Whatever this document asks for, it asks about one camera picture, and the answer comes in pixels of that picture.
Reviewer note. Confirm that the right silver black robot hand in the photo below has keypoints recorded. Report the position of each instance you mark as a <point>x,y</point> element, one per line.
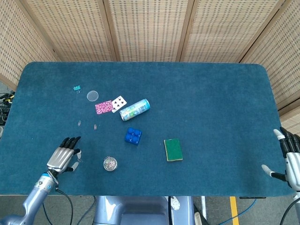
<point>293,164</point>

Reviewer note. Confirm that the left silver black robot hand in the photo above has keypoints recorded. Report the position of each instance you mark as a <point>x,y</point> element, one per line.
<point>61,157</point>

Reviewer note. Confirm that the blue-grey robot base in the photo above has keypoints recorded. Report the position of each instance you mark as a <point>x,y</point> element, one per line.
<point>140,211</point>

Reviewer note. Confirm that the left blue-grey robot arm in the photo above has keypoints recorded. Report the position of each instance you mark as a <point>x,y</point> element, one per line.
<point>32,199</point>

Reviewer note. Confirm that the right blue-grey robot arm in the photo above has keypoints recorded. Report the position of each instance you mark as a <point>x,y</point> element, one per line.
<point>297,199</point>

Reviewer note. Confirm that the clear container of paperclips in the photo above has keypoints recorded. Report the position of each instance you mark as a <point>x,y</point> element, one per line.
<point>110,163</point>

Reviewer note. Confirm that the clear plastic lid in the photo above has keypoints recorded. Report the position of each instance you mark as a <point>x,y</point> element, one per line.
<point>92,96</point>

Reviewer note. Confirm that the black bar under table edge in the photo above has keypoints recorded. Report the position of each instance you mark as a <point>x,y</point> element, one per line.
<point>252,197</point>

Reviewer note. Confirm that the pink patterned card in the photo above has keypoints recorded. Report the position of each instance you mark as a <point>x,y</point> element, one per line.
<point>103,107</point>

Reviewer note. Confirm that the teal binder clip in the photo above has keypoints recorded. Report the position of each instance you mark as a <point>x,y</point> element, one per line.
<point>76,88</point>

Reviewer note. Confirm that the blue toy building block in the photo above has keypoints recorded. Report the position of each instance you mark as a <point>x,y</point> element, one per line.
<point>132,137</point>

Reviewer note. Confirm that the yellow floor tape strip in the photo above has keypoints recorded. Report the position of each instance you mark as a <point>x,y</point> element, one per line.
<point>234,211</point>

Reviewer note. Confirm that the white clubs playing card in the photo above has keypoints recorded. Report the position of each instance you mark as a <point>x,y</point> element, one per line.
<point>119,102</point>

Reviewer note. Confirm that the light blue drink can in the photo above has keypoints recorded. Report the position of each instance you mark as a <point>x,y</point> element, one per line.
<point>134,109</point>

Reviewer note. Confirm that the white table leg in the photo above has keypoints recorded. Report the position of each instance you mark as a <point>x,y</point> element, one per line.
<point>203,206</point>

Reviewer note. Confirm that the blue felt table cover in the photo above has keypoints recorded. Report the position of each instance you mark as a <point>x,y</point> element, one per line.
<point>211,105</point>

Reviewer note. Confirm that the woven bamboo screen panel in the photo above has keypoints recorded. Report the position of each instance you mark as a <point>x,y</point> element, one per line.
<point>14,47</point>
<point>70,30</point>
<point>150,30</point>
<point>281,58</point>
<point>222,30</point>

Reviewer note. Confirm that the green yellow sponge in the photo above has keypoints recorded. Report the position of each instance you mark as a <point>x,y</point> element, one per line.
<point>173,150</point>

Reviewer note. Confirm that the white perforated bracket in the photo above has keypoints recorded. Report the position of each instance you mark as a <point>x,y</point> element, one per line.
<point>174,204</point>

